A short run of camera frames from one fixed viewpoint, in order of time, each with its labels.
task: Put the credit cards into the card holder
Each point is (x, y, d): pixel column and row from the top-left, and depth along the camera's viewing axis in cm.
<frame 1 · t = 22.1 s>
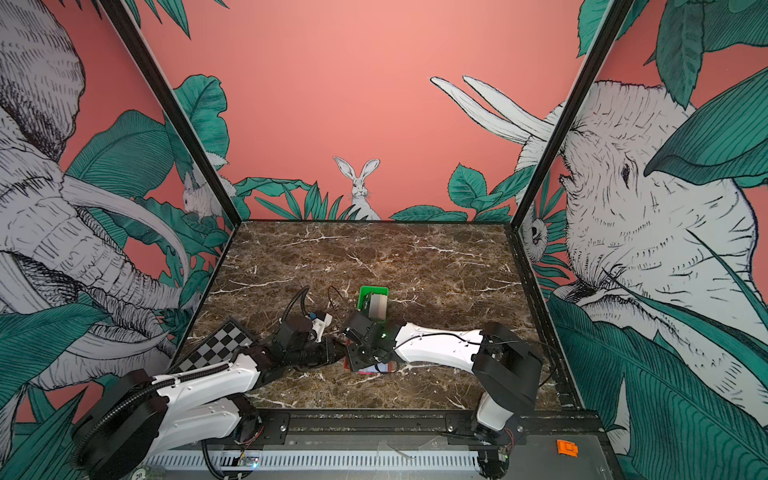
left hand: (350, 349, 81), fingers closed
right hand: (348, 359, 80), fingers open
green plastic tray: (364, 299, 98), point 2 cm above the table
stack of credit cards: (377, 307, 94), point 4 cm above the table

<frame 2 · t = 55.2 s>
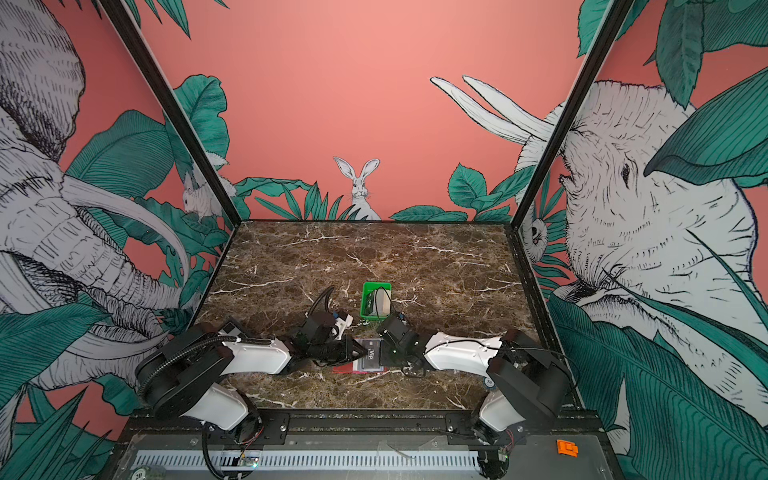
left hand: (369, 351, 83), fingers closed
right hand: (377, 355, 85), fingers closed
the named things where they were.

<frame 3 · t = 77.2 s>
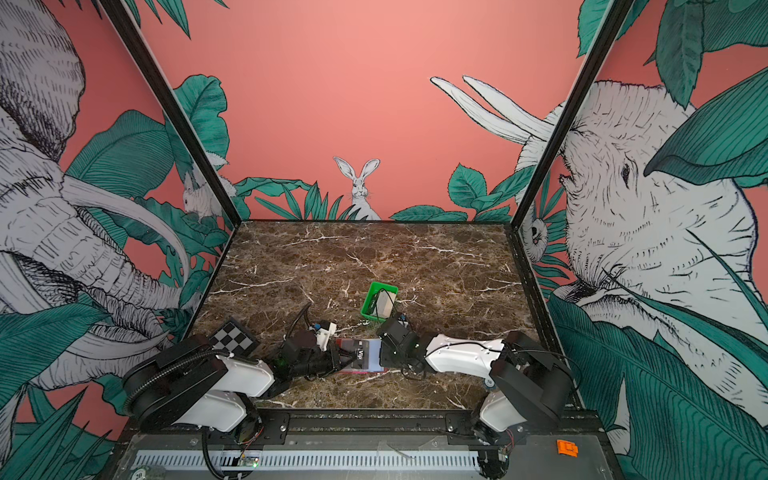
left hand: (359, 356, 82), fingers closed
right hand: (378, 355, 85), fingers closed
checkerboard calibration tag: (234, 339, 87), point 4 cm above the table
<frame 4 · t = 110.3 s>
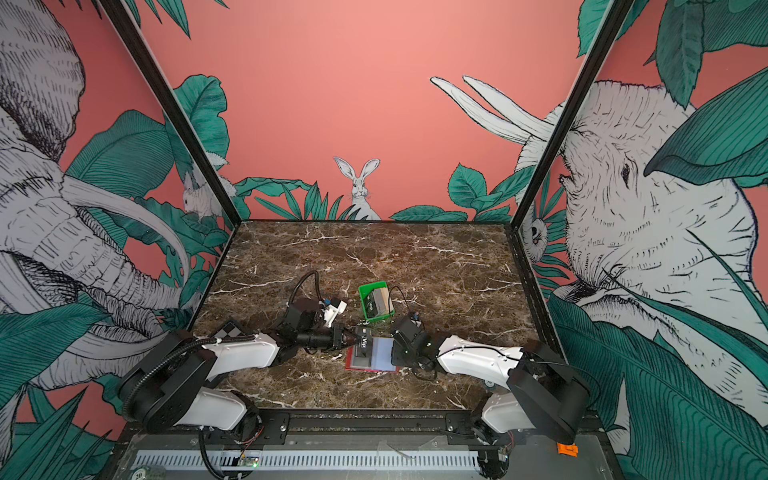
left hand: (361, 338, 81), fingers closed
right hand: (391, 354, 85), fingers closed
